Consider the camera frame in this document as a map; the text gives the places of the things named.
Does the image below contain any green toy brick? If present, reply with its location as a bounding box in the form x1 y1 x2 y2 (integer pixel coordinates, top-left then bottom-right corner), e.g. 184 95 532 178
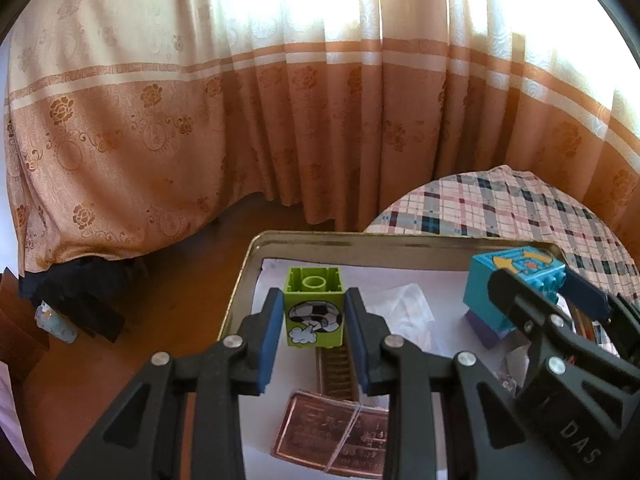
283 266 345 349

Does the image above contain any clear plastic box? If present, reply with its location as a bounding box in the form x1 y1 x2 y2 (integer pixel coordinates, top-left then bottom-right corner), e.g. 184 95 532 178
364 283 438 353

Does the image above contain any blue toy brick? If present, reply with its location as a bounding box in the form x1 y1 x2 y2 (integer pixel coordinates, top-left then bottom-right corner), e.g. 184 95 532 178
463 246 568 340

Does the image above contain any purple foam block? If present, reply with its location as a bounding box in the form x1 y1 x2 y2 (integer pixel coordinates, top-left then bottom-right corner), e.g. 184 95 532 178
464 309 515 349

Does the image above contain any brown plastic comb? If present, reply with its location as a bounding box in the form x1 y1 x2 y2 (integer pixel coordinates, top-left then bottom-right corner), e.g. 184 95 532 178
316 346 360 402

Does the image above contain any copper embossed metal tin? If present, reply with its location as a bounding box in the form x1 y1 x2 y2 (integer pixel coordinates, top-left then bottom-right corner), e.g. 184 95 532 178
271 390 388 479

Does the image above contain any white paper tray liner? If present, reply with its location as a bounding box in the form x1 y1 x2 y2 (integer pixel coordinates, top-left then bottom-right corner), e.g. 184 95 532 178
242 257 532 480

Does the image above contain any gold metal tin tray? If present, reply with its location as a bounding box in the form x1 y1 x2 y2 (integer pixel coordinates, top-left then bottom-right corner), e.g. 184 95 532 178
217 228 622 480

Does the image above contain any plaid tablecloth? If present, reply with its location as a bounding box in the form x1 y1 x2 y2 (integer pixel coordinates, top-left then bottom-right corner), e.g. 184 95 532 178
366 165 639 304

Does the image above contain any small patterned bottle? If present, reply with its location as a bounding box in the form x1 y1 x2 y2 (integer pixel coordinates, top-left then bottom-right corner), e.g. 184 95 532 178
35 301 78 344

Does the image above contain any orange cream patterned curtain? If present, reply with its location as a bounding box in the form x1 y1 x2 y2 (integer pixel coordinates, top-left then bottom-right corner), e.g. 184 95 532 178
4 0 639 273

